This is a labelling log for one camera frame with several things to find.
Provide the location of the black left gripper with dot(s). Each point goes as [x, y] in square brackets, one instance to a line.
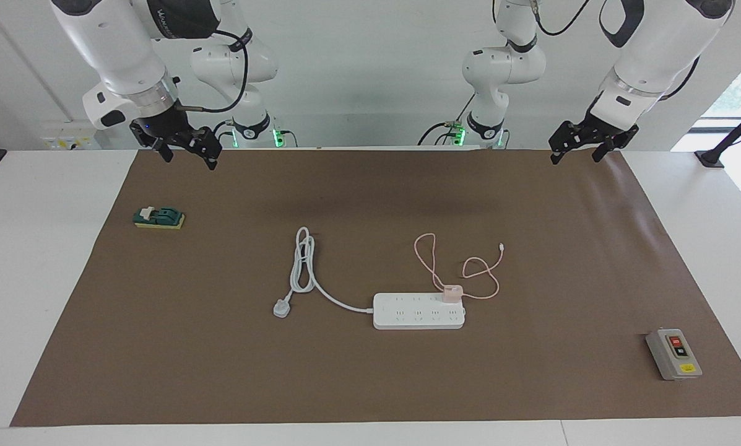
[605, 127]

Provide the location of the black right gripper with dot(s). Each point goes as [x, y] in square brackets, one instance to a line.
[163, 127]

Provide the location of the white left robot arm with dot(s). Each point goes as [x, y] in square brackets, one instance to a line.
[661, 49]

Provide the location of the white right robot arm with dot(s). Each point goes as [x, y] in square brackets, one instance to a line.
[110, 43]

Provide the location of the black clamp stand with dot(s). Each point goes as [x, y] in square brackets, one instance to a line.
[710, 158]

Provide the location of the brown table mat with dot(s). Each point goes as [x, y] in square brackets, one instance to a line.
[370, 371]

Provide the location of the green knife switch yellow base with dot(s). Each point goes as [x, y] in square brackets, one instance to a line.
[160, 218]

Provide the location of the white wall outlet box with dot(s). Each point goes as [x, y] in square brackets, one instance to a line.
[67, 142]

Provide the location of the grey on-off switch box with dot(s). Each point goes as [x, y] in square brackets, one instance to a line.
[673, 356]

